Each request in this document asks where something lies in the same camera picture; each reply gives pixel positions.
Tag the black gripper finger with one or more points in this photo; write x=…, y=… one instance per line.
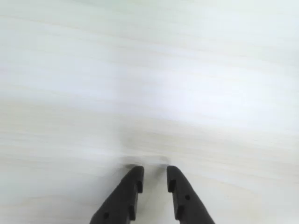
x=187, y=203
x=121, y=198

